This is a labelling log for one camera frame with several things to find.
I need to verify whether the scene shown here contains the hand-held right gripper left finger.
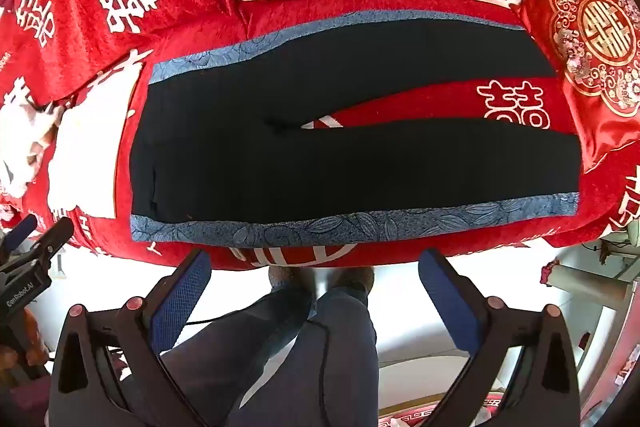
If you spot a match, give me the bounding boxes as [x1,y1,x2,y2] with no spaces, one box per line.
[50,249,213,427]

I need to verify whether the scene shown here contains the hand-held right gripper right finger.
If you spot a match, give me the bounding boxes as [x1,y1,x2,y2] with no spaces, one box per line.
[419,249,581,427]

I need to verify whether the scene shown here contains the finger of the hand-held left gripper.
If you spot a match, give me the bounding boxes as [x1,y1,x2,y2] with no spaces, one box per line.
[27,217,76,273]
[0,214,40,258]

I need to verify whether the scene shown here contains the black pants with blue trim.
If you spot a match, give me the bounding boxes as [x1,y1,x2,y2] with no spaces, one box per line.
[129,11,583,249]

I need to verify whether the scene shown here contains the person's left hand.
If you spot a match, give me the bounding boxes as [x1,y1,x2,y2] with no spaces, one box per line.
[15,307,51,373]

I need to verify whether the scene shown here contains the person's left leg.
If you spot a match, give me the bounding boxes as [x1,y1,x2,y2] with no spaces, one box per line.
[162,279,317,427]

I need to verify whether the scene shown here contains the person's leg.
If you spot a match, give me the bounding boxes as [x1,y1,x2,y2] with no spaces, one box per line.
[235,287,378,427]
[162,279,317,427]

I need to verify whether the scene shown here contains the brown slipper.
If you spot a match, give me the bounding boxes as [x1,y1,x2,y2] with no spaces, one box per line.
[327,266,376,295]
[267,264,316,295]

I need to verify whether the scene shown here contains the red patterned box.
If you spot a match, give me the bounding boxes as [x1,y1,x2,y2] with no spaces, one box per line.
[377,388,507,427]

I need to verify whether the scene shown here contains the person's right leg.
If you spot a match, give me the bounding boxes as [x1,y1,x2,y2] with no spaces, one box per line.
[235,287,378,427]

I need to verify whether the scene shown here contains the white furniture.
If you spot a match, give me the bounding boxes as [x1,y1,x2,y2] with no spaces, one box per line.
[542,217,640,388]

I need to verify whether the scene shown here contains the red pillow with gold embroidery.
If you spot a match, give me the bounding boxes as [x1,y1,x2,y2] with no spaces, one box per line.
[515,0,640,158]

